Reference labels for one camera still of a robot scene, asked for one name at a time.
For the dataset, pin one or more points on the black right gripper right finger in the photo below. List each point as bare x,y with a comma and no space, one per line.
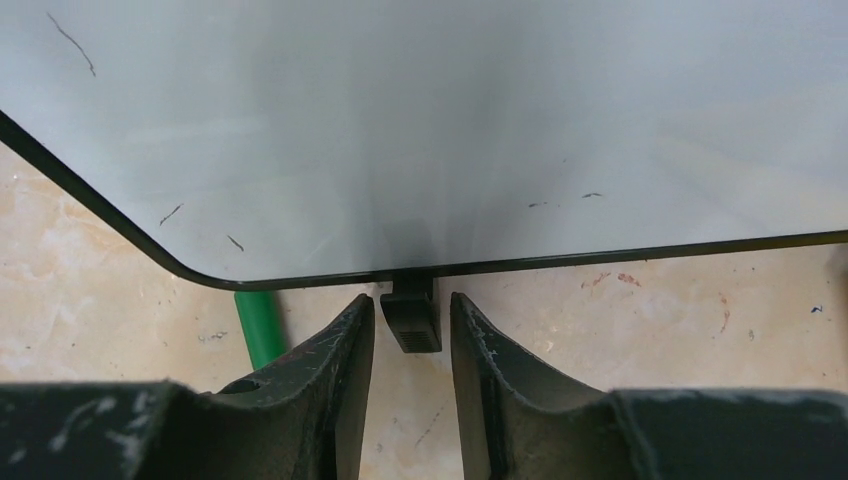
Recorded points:
520,418

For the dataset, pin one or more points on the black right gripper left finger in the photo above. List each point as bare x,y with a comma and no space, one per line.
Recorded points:
302,416

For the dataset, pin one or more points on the green whiteboard marker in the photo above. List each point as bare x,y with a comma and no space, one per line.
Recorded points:
262,326

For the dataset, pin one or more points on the black framed whiteboard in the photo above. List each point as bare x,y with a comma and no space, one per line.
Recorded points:
271,144

